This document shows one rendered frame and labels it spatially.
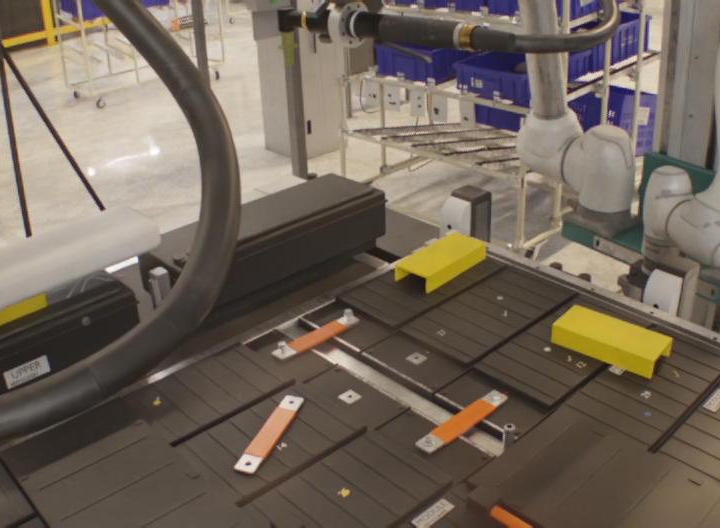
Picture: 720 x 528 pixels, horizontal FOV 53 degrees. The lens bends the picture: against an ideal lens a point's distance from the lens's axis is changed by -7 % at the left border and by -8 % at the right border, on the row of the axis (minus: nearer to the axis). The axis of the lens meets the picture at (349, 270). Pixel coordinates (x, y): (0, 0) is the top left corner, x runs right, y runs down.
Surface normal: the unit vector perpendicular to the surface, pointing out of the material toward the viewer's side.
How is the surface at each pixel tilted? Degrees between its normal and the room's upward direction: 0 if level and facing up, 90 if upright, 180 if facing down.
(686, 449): 0
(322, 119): 90
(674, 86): 90
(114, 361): 38
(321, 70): 90
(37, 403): 44
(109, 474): 0
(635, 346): 0
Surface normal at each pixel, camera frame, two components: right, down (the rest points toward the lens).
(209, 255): 0.27, -0.49
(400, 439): -0.04, -0.89
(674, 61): -0.81, 0.30
